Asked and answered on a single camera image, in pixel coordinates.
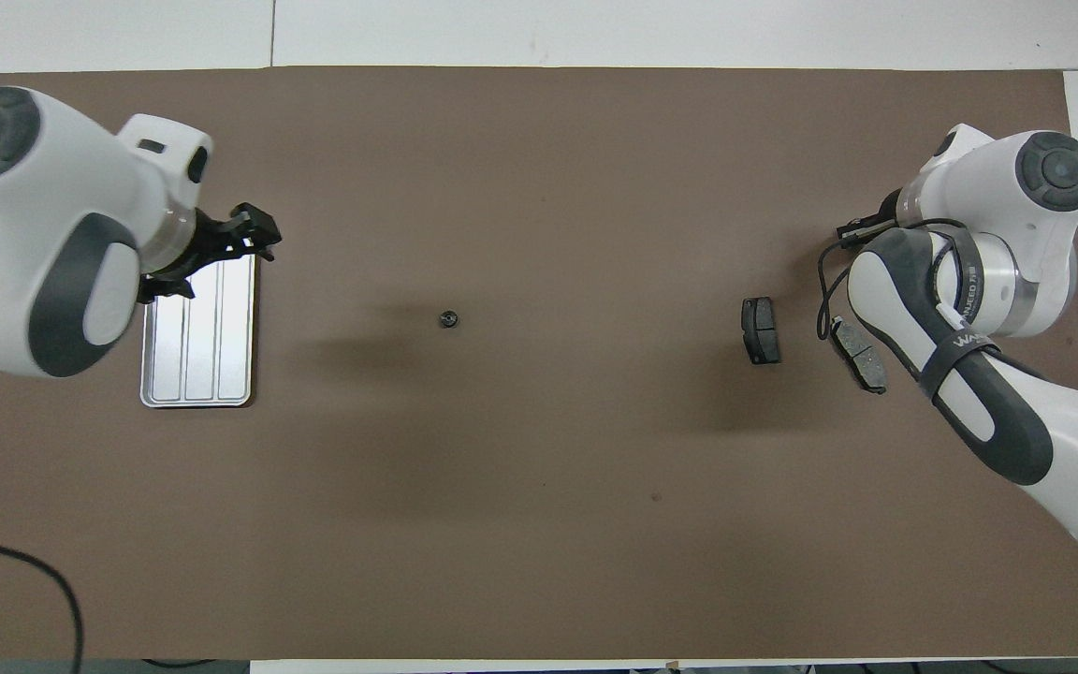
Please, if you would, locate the short dark brake pad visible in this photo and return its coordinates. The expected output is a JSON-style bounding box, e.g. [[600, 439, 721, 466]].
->
[[741, 297, 780, 366]]

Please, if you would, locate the silver metal tray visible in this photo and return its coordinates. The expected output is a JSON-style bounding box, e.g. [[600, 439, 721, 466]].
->
[[139, 253, 257, 409]]

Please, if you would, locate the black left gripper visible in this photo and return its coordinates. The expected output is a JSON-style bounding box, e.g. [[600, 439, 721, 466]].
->
[[137, 202, 283, 302]]

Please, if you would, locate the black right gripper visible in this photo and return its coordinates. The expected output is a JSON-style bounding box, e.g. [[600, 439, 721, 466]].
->
[[837, 187, 907, 246]]

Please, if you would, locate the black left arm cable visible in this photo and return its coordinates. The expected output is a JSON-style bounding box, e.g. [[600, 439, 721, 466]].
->
[[0, 535, 84, 674]]

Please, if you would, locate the brown table mat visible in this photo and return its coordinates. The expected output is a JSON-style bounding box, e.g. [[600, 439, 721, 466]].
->
[[0, 66, 1078, 661]]

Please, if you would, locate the long grey brake pad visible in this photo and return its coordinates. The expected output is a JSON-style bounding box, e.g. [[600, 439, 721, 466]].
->
[[829, 316, 888, 395]]

